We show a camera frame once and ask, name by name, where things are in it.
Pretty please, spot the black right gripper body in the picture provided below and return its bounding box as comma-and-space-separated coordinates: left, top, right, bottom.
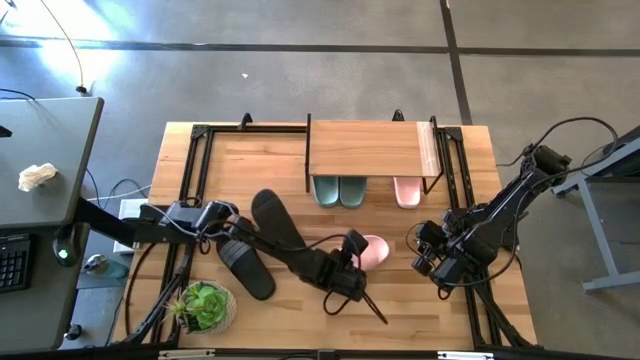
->
428, 234, 484, 292

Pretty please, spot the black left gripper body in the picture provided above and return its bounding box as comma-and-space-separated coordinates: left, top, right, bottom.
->
312, 251, 370, 303

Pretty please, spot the pink rubber slide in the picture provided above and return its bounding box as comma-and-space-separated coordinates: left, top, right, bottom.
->
355, 234, 391, 272
392, 175, 423, 210

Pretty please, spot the green rubber slide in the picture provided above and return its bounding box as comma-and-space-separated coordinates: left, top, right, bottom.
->
312, 175, 342, 209
339, 175, 368, 210

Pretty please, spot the black rubber slide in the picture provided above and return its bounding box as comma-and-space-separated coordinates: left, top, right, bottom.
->
249, 188, 307, 251
215, 238, 277, 302

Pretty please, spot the wooden shelf with black legs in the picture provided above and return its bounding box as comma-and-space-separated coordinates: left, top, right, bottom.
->
304, 113, 447, 197

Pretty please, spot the potted green succulent plant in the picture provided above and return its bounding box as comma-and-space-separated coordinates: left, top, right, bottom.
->
163, 280, 239, 336

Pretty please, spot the grey metal stand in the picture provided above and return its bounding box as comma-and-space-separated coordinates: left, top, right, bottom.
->
552, 124, 640, 295

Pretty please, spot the black equipment case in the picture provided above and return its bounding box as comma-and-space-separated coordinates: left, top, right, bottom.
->
597, 124, 640, 177

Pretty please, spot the white flat box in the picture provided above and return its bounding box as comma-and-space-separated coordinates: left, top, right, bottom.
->
113, 197, 149, 255

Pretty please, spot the bottle with metal cap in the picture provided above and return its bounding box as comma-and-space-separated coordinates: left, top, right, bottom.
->
81, 253, 130, 280

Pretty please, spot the black mounting pole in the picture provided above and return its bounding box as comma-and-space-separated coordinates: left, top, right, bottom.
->
74, 196, 146, 247

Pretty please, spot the black round device with light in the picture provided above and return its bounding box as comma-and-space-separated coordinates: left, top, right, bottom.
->
51, 223, 82, 268

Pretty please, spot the crumpled white tissue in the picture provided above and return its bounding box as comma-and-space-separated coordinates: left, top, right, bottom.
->
17, 162, 59, 194

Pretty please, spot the grey desk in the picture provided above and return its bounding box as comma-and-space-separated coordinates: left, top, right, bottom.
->
0, 96, 106, 354

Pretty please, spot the black keyboard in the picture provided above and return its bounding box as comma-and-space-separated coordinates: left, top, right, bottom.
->
0, 233, 33, 295

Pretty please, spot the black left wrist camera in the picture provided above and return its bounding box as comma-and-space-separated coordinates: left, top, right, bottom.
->
343, 228, 370, 257

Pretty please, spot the silver metal bracket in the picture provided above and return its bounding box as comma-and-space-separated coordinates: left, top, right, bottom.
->
436, 350, 495, 360
158, 349, 217, 360

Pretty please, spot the black aluminium table frame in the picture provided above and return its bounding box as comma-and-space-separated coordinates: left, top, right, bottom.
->
119, 108, 541, 360

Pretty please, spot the dark curved cable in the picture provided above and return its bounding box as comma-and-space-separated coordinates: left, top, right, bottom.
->
123, 242, 157, 337

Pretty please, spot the white floor cable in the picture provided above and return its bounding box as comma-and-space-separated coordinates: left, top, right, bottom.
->
85, 184, 152, 203

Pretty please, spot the yellow floor cable with plug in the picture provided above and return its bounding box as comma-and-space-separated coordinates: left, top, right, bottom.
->
38, 0, 90, 97

